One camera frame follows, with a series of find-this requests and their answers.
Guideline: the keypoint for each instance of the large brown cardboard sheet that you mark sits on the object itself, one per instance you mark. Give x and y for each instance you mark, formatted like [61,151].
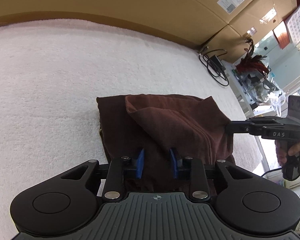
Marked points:
[255,15]
[115,2]

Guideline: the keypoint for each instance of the black charger adapter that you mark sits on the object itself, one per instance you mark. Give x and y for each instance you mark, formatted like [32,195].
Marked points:
[217,62]

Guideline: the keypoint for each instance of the person's right hand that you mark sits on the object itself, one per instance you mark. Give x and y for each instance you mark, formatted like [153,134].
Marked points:
[281,152]

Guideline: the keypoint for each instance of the red white wall calendar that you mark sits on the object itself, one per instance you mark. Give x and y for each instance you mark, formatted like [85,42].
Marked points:
[298,20]

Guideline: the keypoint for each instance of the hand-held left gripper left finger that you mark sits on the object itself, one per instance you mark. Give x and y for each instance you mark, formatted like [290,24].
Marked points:
[140,163]

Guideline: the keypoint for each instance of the maroon long-sleeved top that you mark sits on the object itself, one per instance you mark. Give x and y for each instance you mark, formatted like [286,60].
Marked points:
[165,120]

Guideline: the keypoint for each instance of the red paper card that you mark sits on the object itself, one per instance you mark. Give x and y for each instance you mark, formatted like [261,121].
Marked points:
[281,36]

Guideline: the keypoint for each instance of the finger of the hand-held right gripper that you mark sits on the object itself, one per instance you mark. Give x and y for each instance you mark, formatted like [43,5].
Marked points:
[237,127]
[265,120]

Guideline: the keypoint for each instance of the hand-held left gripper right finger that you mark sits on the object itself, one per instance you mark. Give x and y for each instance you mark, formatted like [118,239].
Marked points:
[174,165]

